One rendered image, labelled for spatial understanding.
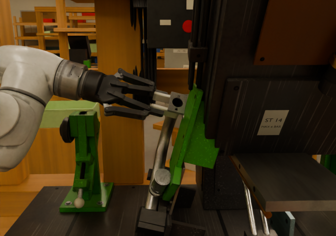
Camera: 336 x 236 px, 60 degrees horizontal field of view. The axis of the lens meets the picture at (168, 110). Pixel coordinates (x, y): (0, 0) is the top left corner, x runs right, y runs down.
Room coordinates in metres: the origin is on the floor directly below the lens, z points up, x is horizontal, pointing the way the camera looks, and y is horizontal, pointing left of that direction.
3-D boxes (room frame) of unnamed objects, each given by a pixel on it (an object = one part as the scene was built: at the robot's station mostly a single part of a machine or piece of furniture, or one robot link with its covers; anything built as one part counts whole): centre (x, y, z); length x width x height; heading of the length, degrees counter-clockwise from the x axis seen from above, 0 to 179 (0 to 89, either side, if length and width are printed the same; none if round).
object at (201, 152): (0.63, -0.07, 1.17); 0.13 x 0.12 x 0.20; 92
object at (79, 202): (0.72, 0.24, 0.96); 0.06 x 0.03 x 0.06; 2
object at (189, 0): (0.90, -0.03, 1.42); 0.17 x 0.12 x 0.15; 92
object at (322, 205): (0.60, -0.22, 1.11); 0.39 x 0.16 x 0.03; 2
